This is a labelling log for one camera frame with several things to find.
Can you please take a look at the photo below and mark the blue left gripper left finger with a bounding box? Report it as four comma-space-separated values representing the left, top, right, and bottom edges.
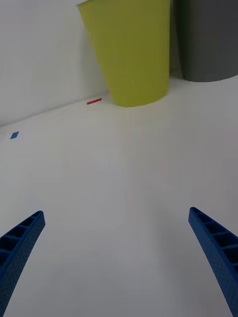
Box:
0, 210, 46, 317

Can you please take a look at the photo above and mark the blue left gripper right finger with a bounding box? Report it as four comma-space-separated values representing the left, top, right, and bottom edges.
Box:
187, 207, 238, 317

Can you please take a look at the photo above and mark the grey plastic bin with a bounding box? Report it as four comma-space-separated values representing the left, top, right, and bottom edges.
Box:
171, 0, 238, 83

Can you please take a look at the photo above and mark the yellow-green plastic bin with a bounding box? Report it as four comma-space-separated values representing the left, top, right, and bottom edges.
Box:
75, 0, 171, 108

